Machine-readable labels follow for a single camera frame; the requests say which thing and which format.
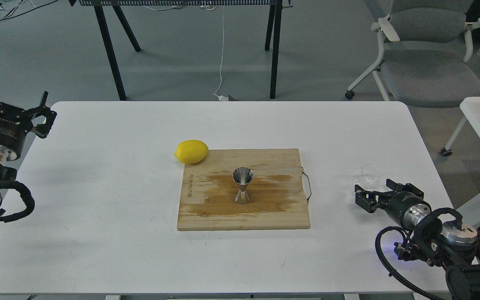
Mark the yellow lemon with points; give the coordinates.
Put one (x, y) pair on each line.
(191, 151)

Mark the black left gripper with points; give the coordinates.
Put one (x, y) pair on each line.
(0, 131)

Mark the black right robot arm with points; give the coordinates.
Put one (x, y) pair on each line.
(437, 237)

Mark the steel double jigger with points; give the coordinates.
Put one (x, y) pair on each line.
(242, 176)

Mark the grey office chair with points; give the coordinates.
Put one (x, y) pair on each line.
(428, 78)

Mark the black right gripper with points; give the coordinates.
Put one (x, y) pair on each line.
(406, 208)

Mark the clear glass measuring cup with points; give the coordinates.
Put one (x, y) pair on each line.
(368, 175)

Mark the black metal frame table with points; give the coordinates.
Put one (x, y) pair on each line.
(272, 36)

